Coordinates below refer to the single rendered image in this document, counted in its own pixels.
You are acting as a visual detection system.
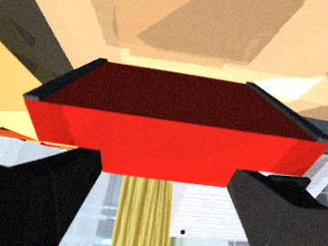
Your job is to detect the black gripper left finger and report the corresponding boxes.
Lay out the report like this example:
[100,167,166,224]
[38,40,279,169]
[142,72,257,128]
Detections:
[0,148,103,246]

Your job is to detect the pale yellow panel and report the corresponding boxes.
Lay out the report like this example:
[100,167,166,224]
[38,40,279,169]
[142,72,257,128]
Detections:
[0,0,74,140]

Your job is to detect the orange-handled awl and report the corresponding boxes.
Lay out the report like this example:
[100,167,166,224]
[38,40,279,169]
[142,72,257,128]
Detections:
[0,127,37,141]

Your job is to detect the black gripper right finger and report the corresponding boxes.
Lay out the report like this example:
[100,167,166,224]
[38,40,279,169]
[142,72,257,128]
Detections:
[226,169,328,246]

